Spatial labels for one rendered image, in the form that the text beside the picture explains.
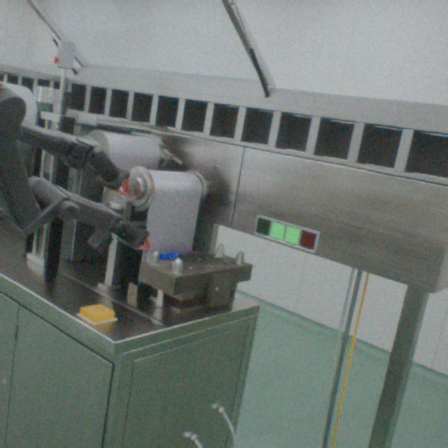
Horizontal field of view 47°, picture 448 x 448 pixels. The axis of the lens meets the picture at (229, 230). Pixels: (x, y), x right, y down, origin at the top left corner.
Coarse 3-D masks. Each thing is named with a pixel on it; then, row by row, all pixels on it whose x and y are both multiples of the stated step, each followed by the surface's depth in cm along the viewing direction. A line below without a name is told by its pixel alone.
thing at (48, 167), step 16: (48, 128) 182; (64, 128) 175; (32, 160) 186; (48, 160) 185; (32, 176) 186; (48, 176) 183; (64, 176) 180; (48, 224) 183; (32, 240) 192; (48, 240) 182; (32, 256) 189; (48, 256) 183
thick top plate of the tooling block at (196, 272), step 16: (208, 256) 189; (224, 256) 193; (144, 272) 165; (160, 272) 161; (192, 272) 165; (208, 272) 169; (224, 272) 175; (240, 272) 183; (160, 288) 161; (176, 288) 158; (192, 288) 164
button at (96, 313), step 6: (90, 306) 151; (96, 306) 151; (102, 306) 152; (84, 312) 148; (90, 312) 146; (96, 312) 147; (102, 312) 148; (108, 312) 149; (90, 318) 146; (96, 318) 145; (102, 318) 147; (108, 318) 149
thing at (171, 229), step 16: (160, 208) 172; (176, 208) 178; (192, 208) 185; (160, 224) 174; (176, 224) 180; (192, 224) 187; (160, 240) 176; (176, 240) 182; (192, 240) 189; (144, 256) 172
